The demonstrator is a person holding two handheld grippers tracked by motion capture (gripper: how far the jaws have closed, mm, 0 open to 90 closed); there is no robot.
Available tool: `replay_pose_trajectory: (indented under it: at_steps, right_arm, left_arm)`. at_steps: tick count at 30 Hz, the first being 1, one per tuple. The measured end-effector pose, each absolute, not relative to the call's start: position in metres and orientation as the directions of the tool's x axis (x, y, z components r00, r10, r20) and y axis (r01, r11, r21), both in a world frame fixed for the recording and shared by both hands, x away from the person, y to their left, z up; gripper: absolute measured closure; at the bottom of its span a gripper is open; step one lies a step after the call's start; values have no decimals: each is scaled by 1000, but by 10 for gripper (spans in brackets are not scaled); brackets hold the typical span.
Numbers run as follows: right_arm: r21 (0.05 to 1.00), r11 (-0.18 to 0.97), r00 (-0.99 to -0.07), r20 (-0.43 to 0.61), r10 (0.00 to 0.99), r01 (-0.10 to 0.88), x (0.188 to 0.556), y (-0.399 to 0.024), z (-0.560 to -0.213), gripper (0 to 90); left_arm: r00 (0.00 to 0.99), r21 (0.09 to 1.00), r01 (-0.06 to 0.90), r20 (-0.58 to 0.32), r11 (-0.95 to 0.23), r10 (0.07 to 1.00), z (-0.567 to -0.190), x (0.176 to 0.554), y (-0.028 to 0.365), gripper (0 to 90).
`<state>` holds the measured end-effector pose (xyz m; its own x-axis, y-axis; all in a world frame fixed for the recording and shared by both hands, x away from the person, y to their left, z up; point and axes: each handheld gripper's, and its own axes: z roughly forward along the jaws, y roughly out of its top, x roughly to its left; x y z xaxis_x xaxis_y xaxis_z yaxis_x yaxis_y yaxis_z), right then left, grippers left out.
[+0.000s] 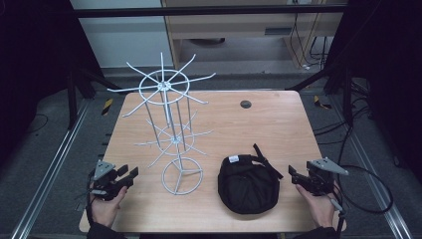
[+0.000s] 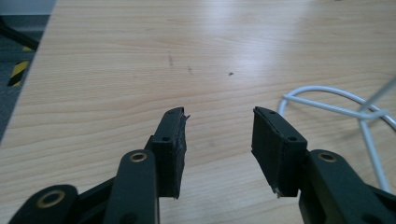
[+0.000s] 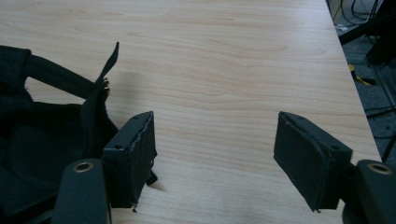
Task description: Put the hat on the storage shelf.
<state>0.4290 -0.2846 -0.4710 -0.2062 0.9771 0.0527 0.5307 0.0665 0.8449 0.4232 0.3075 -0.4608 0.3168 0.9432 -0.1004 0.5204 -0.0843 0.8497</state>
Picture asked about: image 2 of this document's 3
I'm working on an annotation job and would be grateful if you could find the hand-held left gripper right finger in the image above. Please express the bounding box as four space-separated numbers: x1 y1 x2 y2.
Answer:
250 105 309 199

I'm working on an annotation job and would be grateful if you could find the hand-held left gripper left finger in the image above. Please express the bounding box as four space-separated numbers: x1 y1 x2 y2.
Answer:
144 106 191 200

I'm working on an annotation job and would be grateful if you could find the yellow black hazard tape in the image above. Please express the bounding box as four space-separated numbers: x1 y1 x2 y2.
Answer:
7 60 31 88

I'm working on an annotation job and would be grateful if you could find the white wire rack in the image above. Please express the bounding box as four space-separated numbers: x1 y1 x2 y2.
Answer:
277 74 396 194

